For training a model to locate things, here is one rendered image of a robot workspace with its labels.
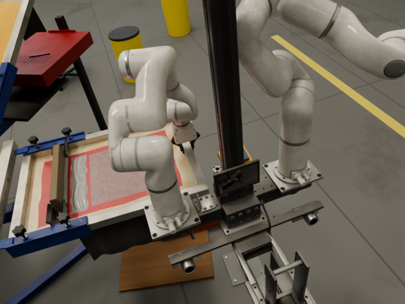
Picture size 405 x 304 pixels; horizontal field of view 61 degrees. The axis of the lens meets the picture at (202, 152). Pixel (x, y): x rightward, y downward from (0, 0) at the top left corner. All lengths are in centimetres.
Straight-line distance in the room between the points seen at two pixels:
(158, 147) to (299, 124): 41
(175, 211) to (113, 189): 53
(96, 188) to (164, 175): 67
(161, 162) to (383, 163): 233
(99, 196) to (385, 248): 178
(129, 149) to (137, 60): 28
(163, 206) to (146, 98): 32
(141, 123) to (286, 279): 62
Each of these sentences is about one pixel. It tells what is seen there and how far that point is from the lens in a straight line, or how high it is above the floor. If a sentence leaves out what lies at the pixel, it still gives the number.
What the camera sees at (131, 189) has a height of 96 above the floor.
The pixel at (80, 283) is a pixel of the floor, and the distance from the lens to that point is 250.
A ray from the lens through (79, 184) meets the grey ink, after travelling 161.
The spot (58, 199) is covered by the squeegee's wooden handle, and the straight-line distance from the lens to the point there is 147.
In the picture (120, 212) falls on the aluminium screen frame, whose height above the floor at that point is 99.
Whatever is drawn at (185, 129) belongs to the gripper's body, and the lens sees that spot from 148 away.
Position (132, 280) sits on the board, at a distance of 235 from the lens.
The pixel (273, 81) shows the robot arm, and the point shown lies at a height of 151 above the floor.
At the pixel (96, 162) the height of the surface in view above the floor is 96.
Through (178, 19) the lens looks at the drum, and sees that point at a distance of 506.
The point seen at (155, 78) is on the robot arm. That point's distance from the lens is 95.
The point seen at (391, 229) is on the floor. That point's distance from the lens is 260.
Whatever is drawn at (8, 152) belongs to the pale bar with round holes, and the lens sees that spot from 185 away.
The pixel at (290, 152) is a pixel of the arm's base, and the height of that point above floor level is 126.
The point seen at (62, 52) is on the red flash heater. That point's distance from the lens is 250.
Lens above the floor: 201
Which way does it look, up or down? 42 degrees down
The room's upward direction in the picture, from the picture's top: 9 degrees counter-clockwise
